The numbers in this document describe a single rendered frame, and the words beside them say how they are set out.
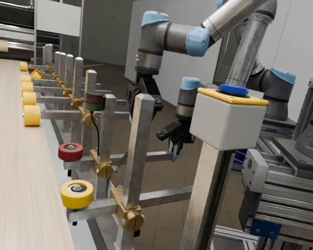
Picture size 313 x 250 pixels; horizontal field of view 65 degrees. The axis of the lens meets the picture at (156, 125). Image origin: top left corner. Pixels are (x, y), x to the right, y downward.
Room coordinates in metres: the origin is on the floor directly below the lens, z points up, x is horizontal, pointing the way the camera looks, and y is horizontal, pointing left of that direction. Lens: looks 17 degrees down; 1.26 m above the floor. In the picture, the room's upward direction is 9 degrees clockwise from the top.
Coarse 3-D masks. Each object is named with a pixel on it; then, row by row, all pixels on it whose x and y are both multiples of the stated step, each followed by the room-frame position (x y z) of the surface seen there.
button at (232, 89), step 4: (224, 84) 0.34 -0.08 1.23; (228, 84) 0.35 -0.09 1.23; (220, 88) 0.34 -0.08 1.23; (224, 88) 0.33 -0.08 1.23; (228, 88) 0.33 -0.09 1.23; (232, 88) 0.33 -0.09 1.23; (236, 88) 0.33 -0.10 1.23; (240, 88) 0.33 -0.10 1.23; (244, 88) 0.33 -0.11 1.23; (224, 92) 0.33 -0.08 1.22; (228, 92) 0.33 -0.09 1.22; (232, 92) 0.32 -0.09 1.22; (236, 92) 0.32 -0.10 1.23; (240, 92) 0.32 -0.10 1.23; (244, 92) 0.33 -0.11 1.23
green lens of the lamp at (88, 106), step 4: (84, 104) 0.74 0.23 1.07; (88, 104) 0.73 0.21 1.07; (92, 104) 0.73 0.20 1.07; (96, 104) 0.73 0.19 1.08; (100, 104) 0.74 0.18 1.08; (84, 108) 0.74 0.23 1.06; (88, 108) 0.73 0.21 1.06; (92, 108) 0.73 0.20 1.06; (96, 108) 0.73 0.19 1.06; (100, 108) 0.74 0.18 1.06
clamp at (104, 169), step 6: (90, 150) 0.84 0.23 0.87; (96, 156) 0.80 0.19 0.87; (96, 162) 0.76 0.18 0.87; (102, 162) 0.76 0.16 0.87; (108, 162) 0.77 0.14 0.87; (96, 168) 0.76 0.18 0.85; (102, 168) 0.74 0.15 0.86; (108, 168) 0.75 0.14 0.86; (96, 174) 0.75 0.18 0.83; (102, 174) 0.74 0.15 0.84; (108, 174) 0.75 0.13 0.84
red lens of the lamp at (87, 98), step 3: (87, 96) 0.73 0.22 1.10; (90, 96) 0.73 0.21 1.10; (93, 96) 0.73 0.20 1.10; (96, 96) 0.73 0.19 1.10; (99, 96) 0.74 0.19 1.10; (102, 96) 0.74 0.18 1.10; (87, 99) 0.73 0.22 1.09; (90, 99) 0.73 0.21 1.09; (93, 99) 0.73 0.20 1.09; (96, 99) 0.73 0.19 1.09; (99, 99) 0.74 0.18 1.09; (102, 99) 0.75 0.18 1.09; (90, 102) 0.73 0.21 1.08; (93, 102) 0.73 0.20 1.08; (96, 102) 0.73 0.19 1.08; (99, 102) 0.74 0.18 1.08; (102, 102) 0.75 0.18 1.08
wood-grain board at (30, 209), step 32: (0, 64) 2.35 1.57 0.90; (0, 96) 1.26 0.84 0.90; (0, 128) 0.84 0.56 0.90; (32, 128) 0.89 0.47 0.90; (0, 160) 0.61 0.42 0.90; (32, 160) 0.64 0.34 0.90; (0, 192) 0.48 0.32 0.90; (32, 192) 0.49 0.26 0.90; (0, 224) 0.38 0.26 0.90; (32, 224) 0.40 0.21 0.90; (64, 224) 0.41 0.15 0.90
